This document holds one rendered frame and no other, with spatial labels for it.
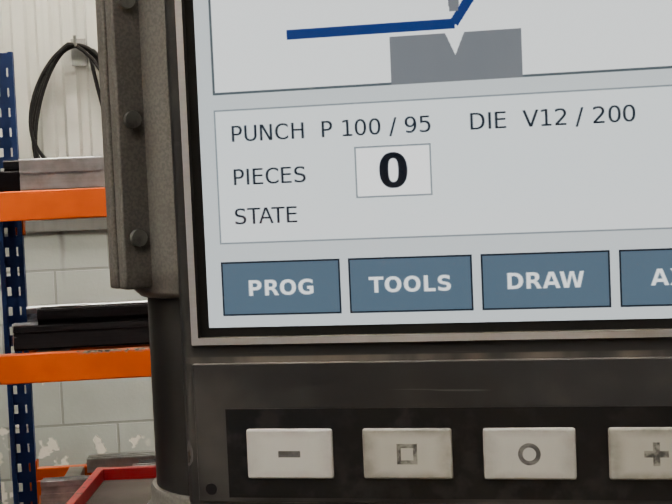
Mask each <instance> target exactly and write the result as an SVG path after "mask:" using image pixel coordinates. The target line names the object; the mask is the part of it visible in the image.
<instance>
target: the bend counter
mask: <svg viewBox="0 0 672 504"><path fill-rule="evenodd" d="M354 157H355V181H356V198H374V197H399V196H423V195H433V190H432V165H431V143H423V144H403V145H382V146H362V147H354Z"/></svg>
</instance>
